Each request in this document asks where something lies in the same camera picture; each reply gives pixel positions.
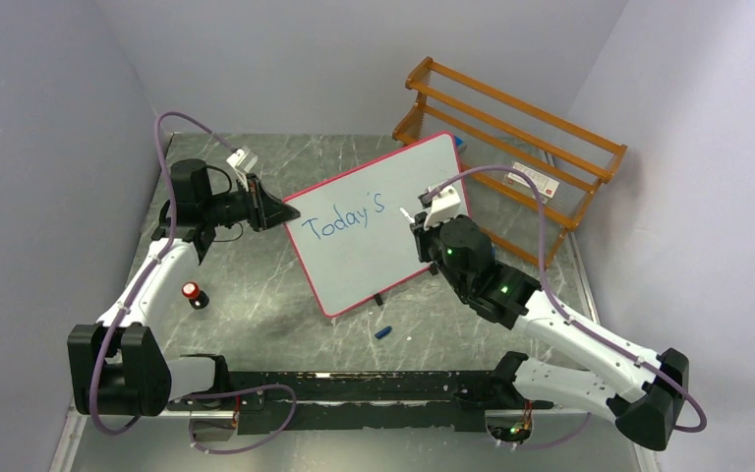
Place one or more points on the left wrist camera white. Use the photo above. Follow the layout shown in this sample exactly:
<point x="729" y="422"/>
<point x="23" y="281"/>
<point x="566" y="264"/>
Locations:
<point x="242" y="161"/>

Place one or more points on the orange wooden shelf rack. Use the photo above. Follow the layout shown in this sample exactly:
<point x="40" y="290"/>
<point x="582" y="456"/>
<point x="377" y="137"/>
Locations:
<point x="500" y="128"/>

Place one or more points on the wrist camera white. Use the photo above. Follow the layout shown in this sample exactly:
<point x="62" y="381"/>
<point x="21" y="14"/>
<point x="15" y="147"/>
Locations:
<point x="242" y="161"/>
<point x="441" y="206"/>

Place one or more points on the blue marker cap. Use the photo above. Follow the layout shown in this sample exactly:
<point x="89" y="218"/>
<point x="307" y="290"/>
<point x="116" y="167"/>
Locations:
<point x="382" y="333"/>

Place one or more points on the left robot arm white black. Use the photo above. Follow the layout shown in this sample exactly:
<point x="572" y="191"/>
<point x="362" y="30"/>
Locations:
<point x="117" y="365"/>

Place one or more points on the whiteboard with pink frame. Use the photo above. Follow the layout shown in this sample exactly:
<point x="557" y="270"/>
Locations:
<point x="351" y="239"/>

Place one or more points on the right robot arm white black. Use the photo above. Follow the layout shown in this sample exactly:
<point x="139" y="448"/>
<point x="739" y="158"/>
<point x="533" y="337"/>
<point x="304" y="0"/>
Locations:
<point x="638" y="389"/>

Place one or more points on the blue whiteboard marker pen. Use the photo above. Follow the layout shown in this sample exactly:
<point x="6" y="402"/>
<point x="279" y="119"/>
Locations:
<point x="407" y="216"/>

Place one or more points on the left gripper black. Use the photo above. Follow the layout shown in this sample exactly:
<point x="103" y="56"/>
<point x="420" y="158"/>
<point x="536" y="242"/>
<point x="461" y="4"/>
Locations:
<point x="263" y="210"/>

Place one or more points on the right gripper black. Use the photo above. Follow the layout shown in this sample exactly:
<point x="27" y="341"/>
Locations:
<point x="423" y="234"/>

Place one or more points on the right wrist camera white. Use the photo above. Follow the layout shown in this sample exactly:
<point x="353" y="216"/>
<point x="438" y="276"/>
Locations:
<point x="441" y="206"/>

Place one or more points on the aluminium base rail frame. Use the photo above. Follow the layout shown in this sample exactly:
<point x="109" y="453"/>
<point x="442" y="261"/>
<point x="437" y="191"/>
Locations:
<point x="555" y="439"/>

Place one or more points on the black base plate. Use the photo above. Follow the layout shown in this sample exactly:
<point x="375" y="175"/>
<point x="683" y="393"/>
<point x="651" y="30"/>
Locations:
<point x="463" y="401"/>

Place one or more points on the white labelled box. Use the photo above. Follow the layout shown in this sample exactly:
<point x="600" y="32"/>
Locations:
<point x="546" y="185"/>

